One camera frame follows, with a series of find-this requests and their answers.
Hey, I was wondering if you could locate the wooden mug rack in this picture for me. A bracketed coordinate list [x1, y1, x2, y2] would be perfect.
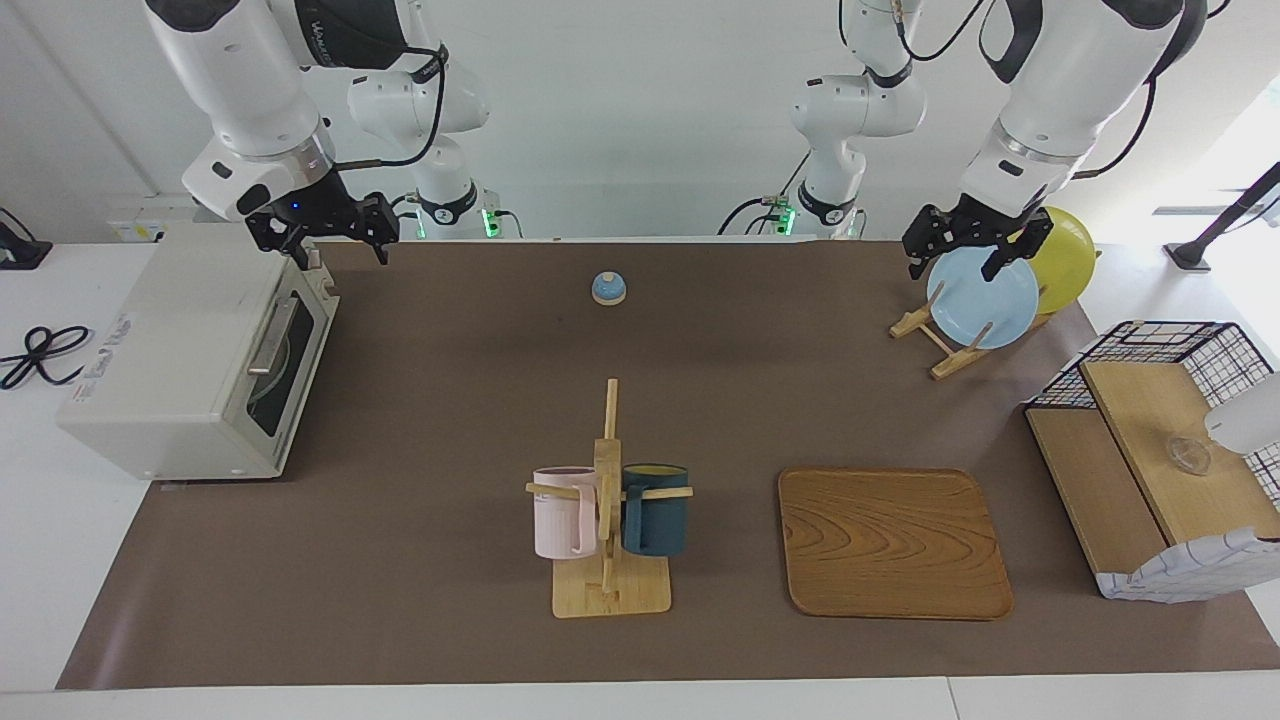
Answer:
[525, 378, 694, 619]

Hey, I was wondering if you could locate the black right arm gripper cable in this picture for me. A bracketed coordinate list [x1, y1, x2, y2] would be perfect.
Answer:
[335, 45, 446, 169]

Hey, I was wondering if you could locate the coiled black cable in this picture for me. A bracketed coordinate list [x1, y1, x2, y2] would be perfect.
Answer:
[0, 325, 93, 391]

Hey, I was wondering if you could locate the black arm gripper cable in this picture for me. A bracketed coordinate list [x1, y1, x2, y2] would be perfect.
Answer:
[840, 0, 1226, 181]
[335, 45, 446, 169]

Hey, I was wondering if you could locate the wooden serving tray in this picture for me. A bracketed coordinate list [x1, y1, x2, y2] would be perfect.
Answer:
[778, 466, 1014, 622]

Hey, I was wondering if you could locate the pink mug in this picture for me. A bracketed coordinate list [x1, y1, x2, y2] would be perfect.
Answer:
[531, 466, 598, 560]

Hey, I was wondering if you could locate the black base cable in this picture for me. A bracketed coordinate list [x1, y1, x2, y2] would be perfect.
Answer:
[395, 193, 526, 241]
[718, 150, 796, 238]

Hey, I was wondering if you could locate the white grid patterned cloth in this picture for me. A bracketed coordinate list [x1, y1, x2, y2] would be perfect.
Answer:
[1095, 527, 1280, 604]

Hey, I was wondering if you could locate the brown table mat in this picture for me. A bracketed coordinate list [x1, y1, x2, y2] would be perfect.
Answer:
[55, 240, 1280, 691]

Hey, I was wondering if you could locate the black clamp stand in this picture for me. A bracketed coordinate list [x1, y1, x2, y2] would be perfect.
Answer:
[0, 207, 53, 271]

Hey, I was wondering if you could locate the black wire basket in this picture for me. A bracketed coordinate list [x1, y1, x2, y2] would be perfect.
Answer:
[1025, 320, 1280, 506]

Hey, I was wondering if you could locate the blurred white round object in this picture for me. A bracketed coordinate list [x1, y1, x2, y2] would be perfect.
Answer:
[1205, 372, 1280, 456]

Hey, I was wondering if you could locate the beige toaster oven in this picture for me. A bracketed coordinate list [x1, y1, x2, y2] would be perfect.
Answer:
[55, 222, 341, 483]

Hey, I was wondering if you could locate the white outlet box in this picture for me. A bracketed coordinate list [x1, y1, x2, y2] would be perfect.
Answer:
[105, 195, 251, 244]

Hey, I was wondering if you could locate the light blue plate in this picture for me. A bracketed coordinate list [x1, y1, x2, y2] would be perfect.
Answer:
[926, 245, 1041, 350]

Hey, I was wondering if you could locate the small clear glass dish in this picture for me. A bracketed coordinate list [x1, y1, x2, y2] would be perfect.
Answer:
[1165, 435, 1213, 476]

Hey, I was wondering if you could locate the wooden plate rack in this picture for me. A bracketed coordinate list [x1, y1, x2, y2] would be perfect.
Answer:
[889, 280, 1051, 381]

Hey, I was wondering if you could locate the black left arm gripper cable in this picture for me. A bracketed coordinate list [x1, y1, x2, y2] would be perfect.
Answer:
[840, 0, 1226, 181]

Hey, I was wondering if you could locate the black angled pole stand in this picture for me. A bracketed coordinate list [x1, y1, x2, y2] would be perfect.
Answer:
[1163, 160, 1280, 273]

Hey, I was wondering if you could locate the wooden shelf box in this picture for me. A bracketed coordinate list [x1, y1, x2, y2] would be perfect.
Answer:
[1027, 358, 1280, 601]

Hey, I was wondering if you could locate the dark teal mug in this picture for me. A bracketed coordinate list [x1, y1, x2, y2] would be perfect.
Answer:
[620, 463, 691, 558]

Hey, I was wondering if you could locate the yellow plate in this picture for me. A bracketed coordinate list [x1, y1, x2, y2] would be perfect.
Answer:
[1018, 205, 1097, 316]

